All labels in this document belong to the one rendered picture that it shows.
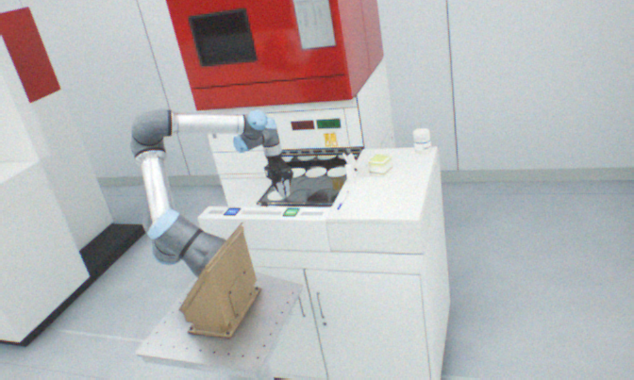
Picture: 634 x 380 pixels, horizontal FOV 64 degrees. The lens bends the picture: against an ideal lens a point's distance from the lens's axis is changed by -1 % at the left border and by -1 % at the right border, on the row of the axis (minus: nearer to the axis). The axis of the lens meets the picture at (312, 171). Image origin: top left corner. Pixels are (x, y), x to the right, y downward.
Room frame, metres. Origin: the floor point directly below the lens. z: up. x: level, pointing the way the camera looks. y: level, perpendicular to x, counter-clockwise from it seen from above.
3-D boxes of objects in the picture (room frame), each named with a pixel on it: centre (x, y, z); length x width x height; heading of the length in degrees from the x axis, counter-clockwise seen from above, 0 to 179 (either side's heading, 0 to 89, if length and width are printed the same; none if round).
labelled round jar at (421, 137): (2.08, -0.50, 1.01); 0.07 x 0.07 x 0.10
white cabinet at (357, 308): (1.99, -0.01, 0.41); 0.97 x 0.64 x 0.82; 67
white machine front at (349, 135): (2.40, 0.12, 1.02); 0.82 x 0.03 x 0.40; 67
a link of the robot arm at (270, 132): (2.02, 0.15, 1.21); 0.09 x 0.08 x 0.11; 123
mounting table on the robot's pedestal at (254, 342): (1.42, 0.38, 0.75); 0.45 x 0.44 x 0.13; 157
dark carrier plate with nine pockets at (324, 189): (2.12, 0.03, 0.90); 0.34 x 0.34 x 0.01; 67
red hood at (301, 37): (2.69, 0.00, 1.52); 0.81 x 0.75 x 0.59; 67
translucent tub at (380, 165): (1.95, -0.28, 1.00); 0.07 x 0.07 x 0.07; 48
